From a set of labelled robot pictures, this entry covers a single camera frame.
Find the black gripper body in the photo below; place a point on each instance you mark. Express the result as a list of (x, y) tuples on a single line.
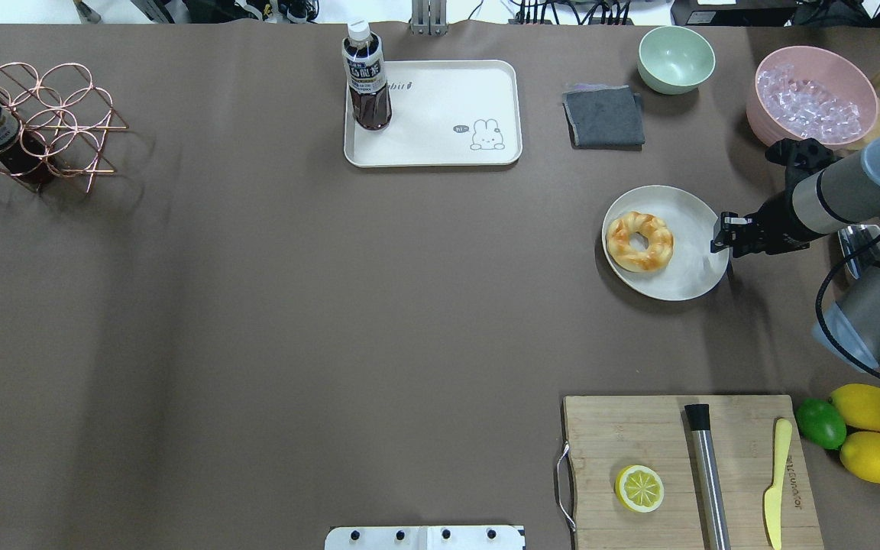
[(774, 221)]

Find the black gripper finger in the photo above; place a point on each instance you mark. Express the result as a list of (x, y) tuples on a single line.
[(730, 222), (739, 243)]

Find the grey folded cloth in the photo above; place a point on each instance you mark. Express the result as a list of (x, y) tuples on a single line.
[(604, 116)]

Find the wooden cutting board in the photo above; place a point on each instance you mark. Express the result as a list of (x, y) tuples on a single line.
[(607, 433)]

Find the yellow plastic knife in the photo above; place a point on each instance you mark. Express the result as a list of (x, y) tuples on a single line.
[(773, 495)]

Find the pink bowl with ice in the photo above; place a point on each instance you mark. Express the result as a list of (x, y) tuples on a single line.
[(804, 92)]

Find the yellow lemon near edge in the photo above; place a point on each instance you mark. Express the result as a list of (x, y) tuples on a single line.
[(860, 455)]

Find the green lime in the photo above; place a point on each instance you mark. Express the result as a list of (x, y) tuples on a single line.
[(821, 423)]

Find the metal ice scoop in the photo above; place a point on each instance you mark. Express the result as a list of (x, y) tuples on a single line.
[(861, 240)]

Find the aluminium frame post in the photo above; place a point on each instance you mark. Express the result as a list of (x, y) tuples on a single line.
[(429, 17)]

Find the yellow lemon beside lime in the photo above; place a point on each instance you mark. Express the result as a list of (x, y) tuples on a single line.
[(858, 404)]

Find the copper wire bottle rack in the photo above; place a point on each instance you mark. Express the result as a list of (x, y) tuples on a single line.
[(69, 115)]

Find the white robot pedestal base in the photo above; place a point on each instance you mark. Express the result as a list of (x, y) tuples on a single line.
[(427, 537)]

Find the dark tea bottle on tray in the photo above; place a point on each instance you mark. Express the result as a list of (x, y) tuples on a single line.
[(366, 78)]

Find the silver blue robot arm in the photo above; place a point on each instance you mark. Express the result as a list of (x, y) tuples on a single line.
[(824, 195)]

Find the steel muddler bar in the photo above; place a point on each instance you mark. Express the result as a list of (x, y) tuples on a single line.
[(699, 423)]

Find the mint green bowl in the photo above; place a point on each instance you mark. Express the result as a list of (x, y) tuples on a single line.
[(675, 60)]

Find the glazed twisted donut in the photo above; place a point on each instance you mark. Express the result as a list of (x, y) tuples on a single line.
[(640, 242)]

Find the half lemon slice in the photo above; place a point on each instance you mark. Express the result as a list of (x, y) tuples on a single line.
[(639, 489)]

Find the cream rabbit tray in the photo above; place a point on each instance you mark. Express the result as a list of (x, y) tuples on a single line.
[(446, 113)]

